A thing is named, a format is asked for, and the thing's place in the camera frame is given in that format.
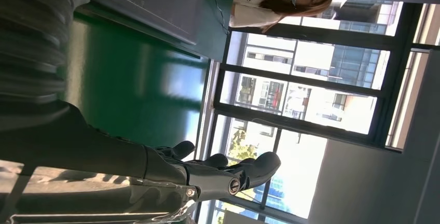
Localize green conveyor belt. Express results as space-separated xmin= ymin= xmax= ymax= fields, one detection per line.
xmin=64 ymin=9 xmax=222 ymax=162

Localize dark inbound machine platform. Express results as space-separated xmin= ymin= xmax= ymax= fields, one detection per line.
xmin=91 ymin=0 xmax=235 ymax=62

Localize person behind machine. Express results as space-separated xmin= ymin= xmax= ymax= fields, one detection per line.
xmin=228 ymin=0 xmax=334 ymax=34

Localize dark window frame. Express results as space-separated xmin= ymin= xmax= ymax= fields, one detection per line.
xmin=194 ymin=2 xmax=440 ymax=224

